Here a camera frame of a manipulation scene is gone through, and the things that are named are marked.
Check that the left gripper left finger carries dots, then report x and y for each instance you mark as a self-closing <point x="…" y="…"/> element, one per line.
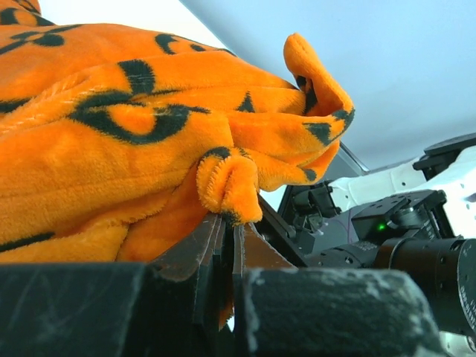
<point x="168" y="307"/>

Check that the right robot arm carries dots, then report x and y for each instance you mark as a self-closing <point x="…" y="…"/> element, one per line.
<point x="418" y="217"/>

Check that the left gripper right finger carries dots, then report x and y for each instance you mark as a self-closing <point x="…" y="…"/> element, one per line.
<point x="281" y="310"/>

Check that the orange patterned pillowcase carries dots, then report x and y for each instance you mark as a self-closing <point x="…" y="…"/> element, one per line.
<point x="117" y="141"/>

